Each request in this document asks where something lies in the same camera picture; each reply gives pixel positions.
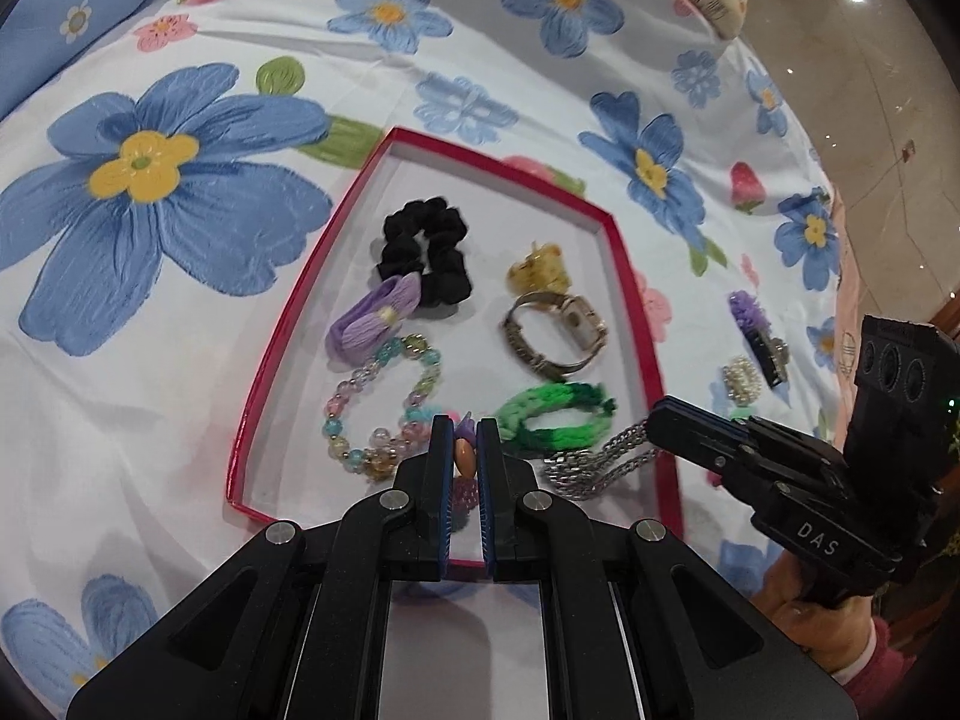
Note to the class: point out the person's right forearm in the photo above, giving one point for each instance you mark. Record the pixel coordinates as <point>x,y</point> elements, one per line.
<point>881,652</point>

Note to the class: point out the purple bow hair clip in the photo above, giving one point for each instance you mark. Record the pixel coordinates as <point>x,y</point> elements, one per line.
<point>367,326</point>

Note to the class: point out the pearl hair clip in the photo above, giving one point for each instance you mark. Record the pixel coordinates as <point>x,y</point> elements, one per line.
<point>742,379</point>

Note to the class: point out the yellow hair claw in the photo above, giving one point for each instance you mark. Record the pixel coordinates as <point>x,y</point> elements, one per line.
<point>536,270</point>

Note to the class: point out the green hair clip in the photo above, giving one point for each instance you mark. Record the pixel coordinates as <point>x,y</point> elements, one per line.
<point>739,412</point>

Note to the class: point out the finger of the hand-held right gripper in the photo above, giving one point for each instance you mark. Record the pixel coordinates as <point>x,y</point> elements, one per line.
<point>690,442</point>
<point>705,414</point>

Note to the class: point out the person's right hand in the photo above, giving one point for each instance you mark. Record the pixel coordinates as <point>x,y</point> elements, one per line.
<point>802,622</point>

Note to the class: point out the dark glitter hair claw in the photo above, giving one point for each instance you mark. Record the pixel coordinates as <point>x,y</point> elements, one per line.
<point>766,360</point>

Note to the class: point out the blue flower print pillow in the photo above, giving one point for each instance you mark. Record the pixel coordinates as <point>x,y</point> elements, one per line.
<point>45,37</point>

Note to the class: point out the black scrunchie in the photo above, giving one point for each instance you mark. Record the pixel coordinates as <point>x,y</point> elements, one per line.
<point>401,240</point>

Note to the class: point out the purple mesh scrunchie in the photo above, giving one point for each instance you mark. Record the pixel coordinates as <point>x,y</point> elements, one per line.
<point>746,309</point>

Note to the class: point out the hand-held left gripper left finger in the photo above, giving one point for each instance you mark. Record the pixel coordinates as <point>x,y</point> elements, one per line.
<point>442,465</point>

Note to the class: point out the metal wristwatch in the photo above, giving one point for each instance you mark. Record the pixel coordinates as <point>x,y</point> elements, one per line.
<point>581,319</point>

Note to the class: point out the white floral bedsheet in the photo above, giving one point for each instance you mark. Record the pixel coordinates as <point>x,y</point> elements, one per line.
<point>525,75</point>

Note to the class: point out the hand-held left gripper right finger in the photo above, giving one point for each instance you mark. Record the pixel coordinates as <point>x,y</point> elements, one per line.
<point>487,465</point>

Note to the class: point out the red shallow box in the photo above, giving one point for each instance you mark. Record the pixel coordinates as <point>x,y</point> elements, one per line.
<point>300,457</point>

